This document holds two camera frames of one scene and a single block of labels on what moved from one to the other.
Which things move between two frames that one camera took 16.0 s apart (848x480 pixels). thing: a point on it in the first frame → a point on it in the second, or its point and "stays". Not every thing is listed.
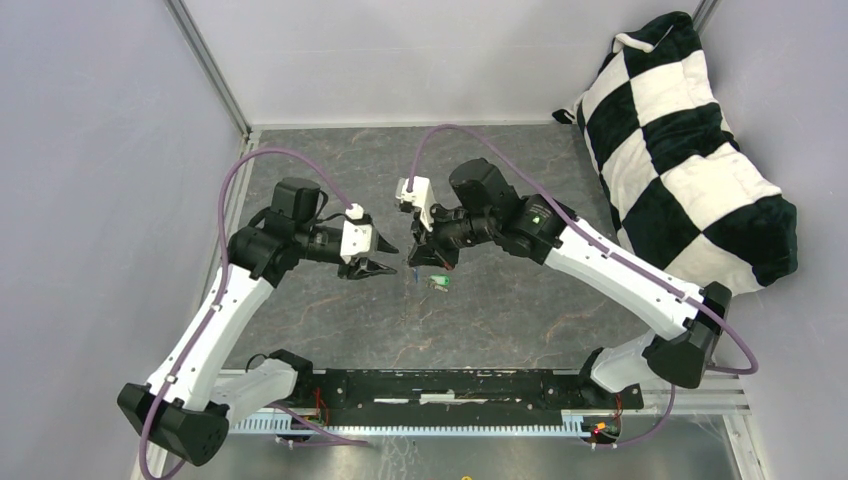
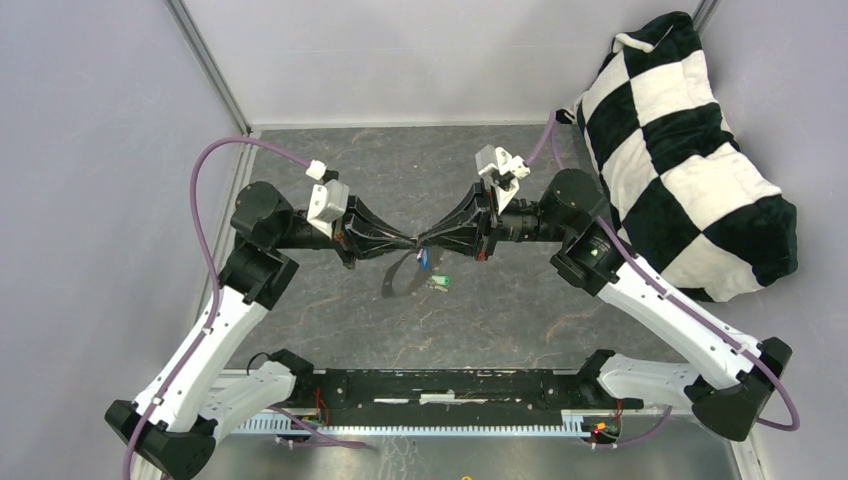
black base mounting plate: (460, 389) stays
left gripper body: (343, 267) → (344, 235)
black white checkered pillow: (682, 189) stays
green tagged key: (438, 281) stays
